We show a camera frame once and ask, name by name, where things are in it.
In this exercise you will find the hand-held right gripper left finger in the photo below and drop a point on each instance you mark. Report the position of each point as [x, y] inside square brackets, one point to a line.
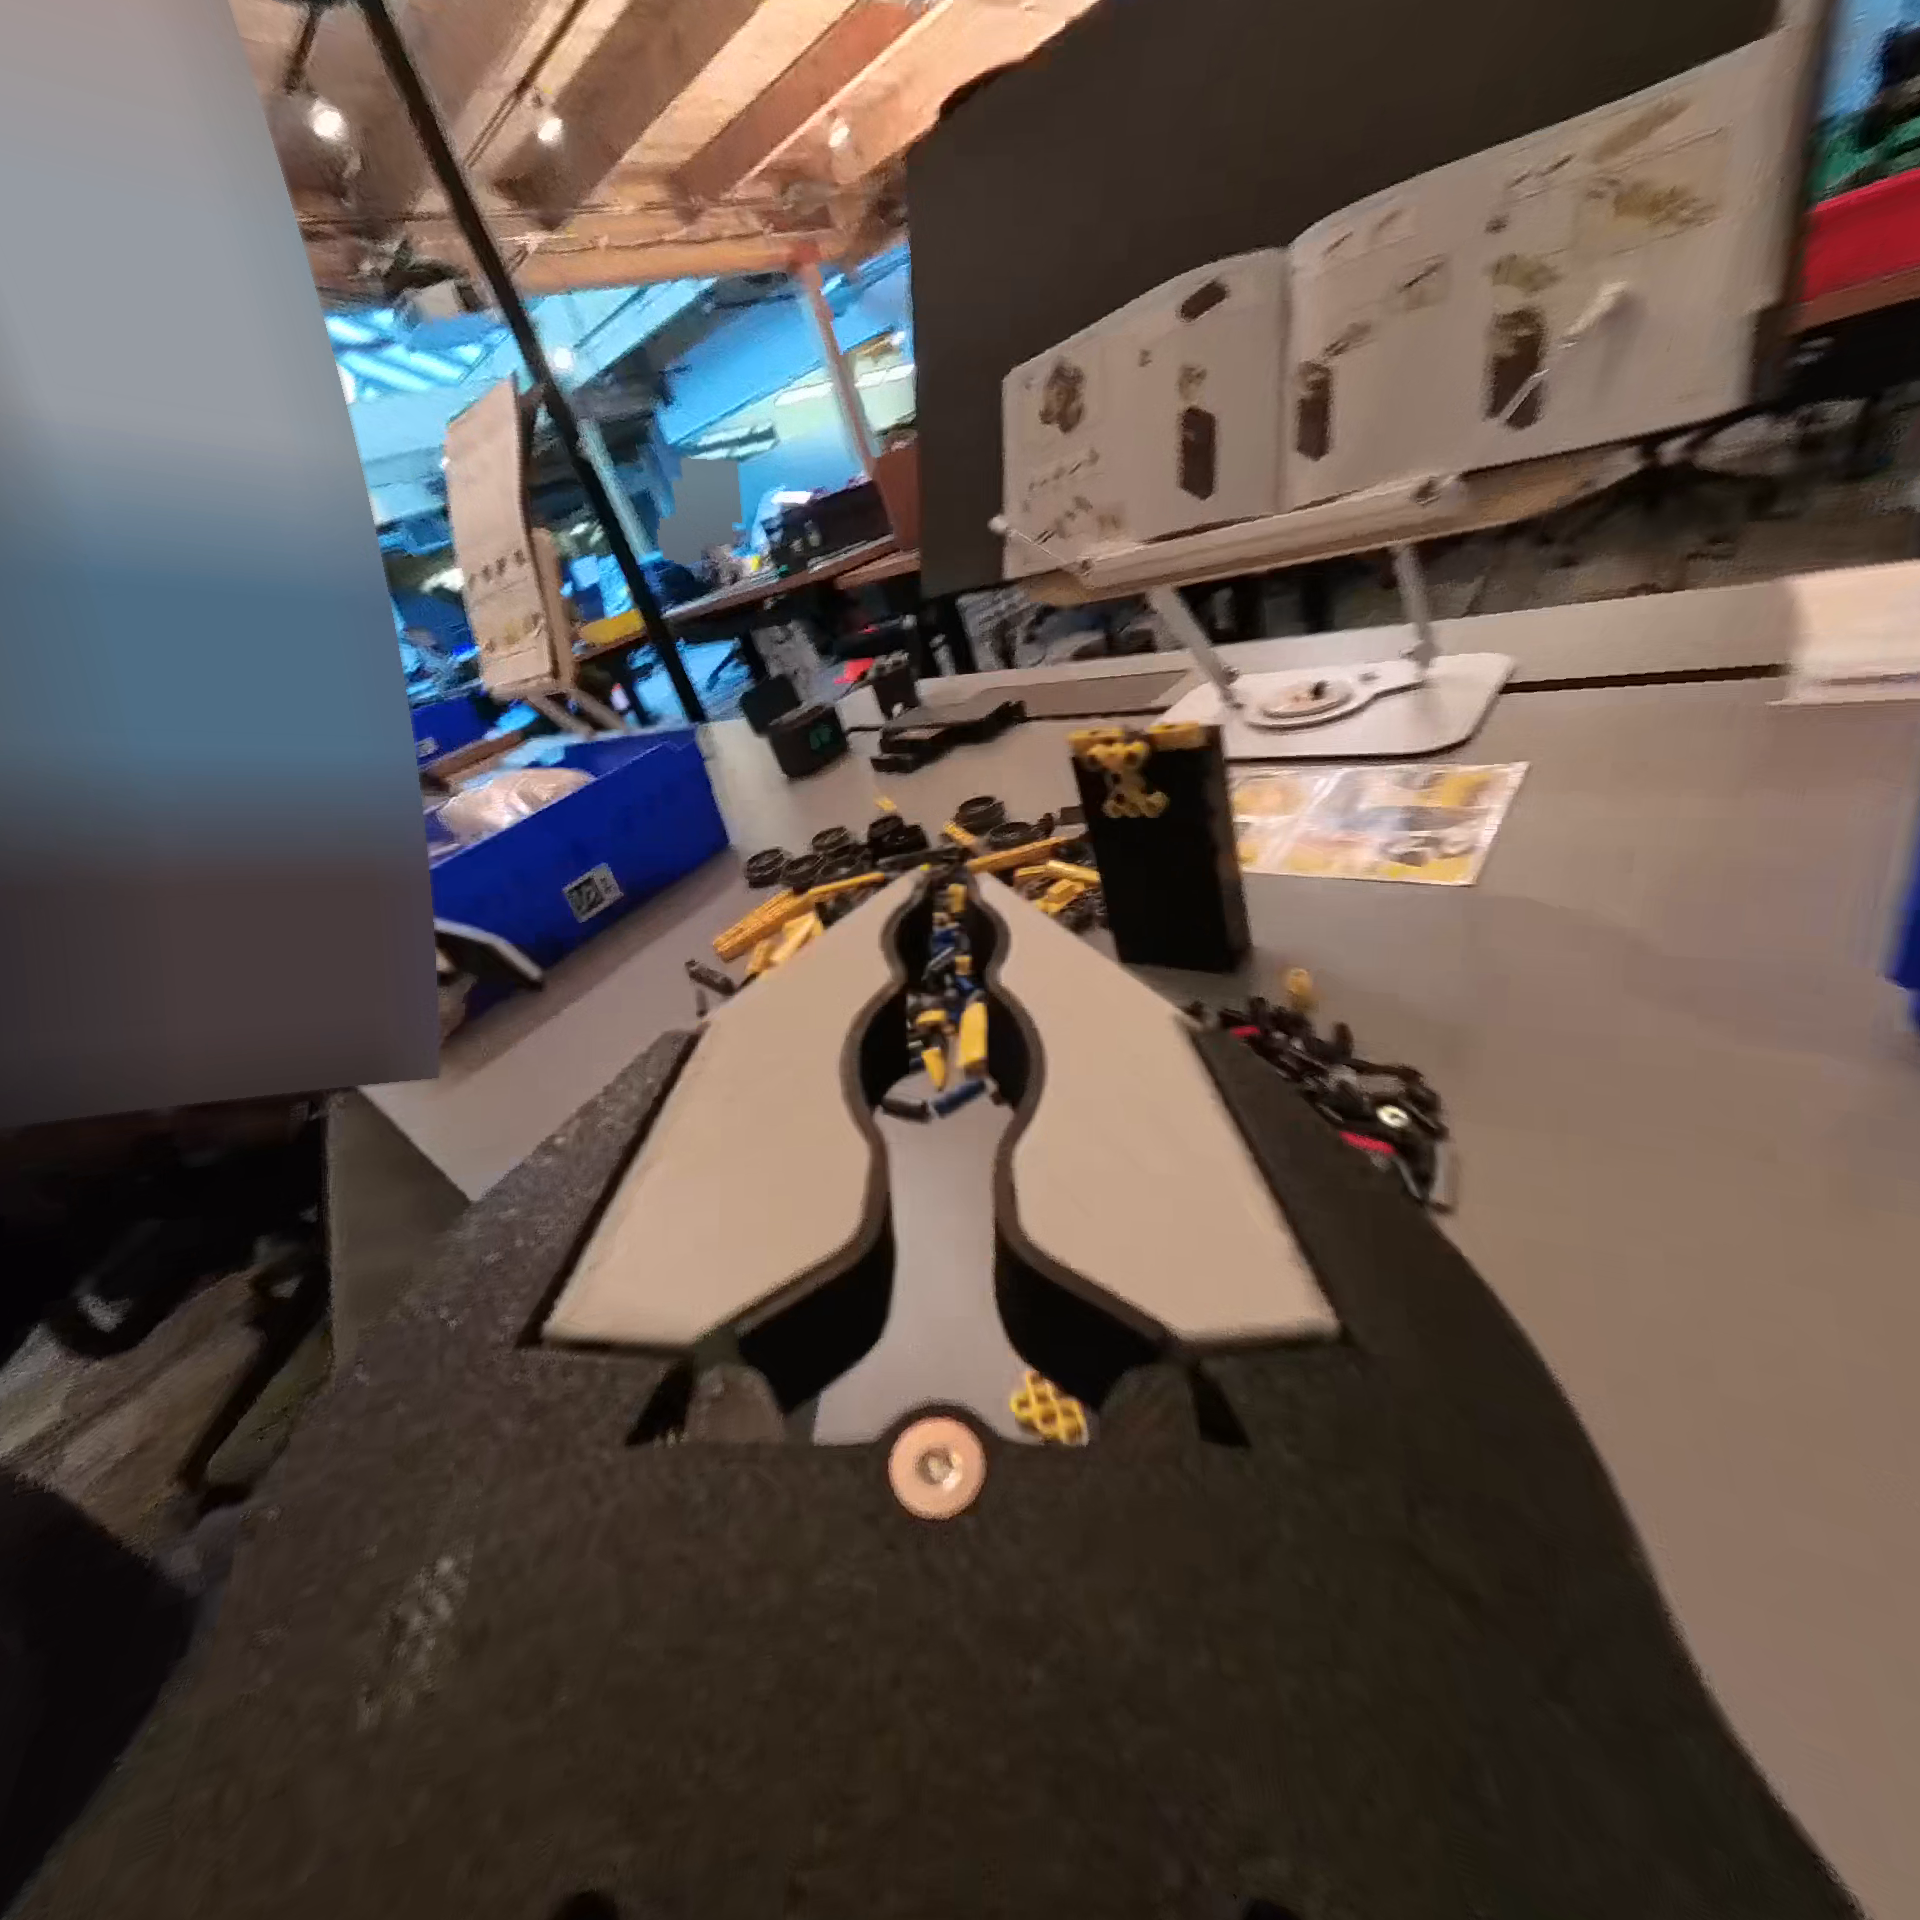
[720, 1184]

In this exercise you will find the flat black plates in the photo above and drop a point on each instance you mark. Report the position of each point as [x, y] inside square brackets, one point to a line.
[944, 734]

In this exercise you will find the open instruction booklet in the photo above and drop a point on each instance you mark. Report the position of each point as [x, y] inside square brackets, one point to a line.
[1395, 301]

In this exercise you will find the black charger with green lights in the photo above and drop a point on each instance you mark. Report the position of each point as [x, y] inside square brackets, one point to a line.
[810, 738]

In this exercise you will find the silver book stand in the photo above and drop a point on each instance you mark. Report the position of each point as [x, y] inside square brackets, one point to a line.
[1425, 704]

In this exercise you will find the black block assembly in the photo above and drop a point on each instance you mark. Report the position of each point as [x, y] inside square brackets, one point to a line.
[1163, 870]

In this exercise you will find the yellow sticker sheet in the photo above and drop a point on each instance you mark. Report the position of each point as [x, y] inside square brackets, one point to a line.
[1380, 824]

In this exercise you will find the heap of small black connectors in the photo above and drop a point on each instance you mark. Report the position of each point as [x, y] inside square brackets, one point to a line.
[1335, 1072]

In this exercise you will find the cluster of black toy tyres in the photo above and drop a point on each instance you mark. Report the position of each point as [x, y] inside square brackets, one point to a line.
[841, 849]

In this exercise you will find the plain blue storage bin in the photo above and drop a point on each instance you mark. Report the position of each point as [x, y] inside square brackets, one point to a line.
[1907, 931]

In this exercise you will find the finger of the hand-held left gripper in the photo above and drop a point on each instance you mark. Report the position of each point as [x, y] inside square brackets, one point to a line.
[480, 956]

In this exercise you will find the blue storage bin with label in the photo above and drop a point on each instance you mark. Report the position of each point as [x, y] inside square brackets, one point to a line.
[601, 841]

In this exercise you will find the black divider board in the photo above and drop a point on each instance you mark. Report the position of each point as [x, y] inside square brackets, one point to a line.
[1200, 135]

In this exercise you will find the black upright holder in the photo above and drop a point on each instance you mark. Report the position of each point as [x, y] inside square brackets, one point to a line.
[896, 686]

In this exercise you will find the yellow pin connector piece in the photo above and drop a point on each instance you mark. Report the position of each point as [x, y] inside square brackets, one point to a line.
[1046, 1407]

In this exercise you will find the black metal pole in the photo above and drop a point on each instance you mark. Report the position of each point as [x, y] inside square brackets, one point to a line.
[518, 315]

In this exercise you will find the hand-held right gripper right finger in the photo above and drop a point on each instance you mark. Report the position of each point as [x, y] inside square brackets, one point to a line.
[1155, 1201]

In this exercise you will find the red storage bin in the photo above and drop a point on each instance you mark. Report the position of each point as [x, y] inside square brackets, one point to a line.
[1860, 248]

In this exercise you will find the cluttered wooden workbench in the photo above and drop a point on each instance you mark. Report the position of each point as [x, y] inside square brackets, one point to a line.
[781, 579]

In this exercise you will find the pile of yellow black building pieces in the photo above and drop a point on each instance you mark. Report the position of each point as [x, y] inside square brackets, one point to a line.
[781, 914]

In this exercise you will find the ceiling spot lamp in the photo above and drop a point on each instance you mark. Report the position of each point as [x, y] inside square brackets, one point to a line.
[327, 120]
[549, 125]

